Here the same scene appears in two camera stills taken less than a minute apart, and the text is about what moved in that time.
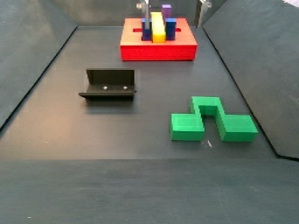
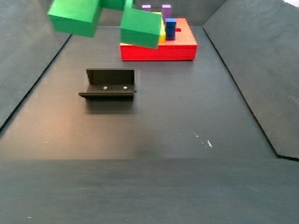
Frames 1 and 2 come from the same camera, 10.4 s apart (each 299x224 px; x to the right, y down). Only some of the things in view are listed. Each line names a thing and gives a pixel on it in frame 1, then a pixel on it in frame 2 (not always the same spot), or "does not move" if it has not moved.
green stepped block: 237,127 -> 75,17
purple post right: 166,10 does not move
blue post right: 171,29 does not move
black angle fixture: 110,83 does not move
